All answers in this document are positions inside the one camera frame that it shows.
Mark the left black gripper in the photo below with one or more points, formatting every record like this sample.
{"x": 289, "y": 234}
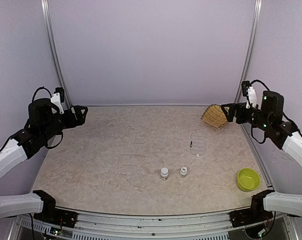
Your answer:
{"x": 80, "y": 119}

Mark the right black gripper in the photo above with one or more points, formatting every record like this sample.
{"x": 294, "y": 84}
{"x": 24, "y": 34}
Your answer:
{"x": 241, "y": 107}

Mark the clear plastic pill organizer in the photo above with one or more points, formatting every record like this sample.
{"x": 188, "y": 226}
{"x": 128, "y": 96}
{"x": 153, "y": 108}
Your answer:
{"x": 197, "y": 145}

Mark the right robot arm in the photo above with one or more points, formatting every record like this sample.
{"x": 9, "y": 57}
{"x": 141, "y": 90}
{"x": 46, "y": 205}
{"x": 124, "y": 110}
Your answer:
{"x": 284, "y": 134}

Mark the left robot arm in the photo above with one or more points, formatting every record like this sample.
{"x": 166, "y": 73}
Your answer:
{"x": 46, "y": 120}

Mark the woven bamboo tray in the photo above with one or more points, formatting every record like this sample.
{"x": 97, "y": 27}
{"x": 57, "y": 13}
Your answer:
{"x": 214, "y": 116}

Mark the lime green bowl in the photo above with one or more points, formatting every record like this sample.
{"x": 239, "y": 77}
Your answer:
{"x": 248, "y": 180}

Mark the white pill bottle right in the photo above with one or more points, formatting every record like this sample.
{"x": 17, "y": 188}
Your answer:
{"x": 183, "y": 171}

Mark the white pill bottle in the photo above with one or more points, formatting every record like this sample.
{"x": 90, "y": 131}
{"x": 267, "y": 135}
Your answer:
{"x": 183, "y": 171}
{"x": 164, "y": 173}

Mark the white pill bottle left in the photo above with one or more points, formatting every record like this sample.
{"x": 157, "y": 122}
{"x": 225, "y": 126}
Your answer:
{"x": 164, "y": 173}

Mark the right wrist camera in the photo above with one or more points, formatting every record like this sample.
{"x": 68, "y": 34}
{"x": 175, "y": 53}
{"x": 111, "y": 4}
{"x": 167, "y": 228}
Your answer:
{"x": 249, "y": 93}

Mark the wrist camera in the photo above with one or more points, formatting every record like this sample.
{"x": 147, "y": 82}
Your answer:
{"x": 249, "y": 93}
{"x": 57, "y": 99}

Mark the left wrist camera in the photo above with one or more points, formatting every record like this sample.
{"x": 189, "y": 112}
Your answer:
{"x": 57, "y": 99}

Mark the right aluminium frame post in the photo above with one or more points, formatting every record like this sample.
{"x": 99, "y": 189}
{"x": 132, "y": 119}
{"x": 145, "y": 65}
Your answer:
{"x": 250, "y": 47}

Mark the aluminium frame post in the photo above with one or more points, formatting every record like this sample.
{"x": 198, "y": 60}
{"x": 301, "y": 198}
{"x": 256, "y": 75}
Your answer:
{"x": 52, "y": 46}
{"x": 250, "y": 47}

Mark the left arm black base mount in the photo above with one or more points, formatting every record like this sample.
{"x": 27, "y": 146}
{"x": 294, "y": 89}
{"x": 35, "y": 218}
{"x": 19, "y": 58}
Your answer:
{"x": 56, "y": 216}

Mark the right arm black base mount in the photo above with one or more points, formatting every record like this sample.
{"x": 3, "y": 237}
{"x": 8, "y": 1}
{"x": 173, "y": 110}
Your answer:
{"x": 246, "y": 216}

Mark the left aluminium frame post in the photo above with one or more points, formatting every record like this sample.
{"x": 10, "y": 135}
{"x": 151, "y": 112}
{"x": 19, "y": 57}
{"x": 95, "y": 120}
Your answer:
{"x": 52, "y": 46}

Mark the front aluminium rail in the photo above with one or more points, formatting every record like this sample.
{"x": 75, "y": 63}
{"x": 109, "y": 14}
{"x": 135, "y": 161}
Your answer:
{"x": 91, "y": 225}

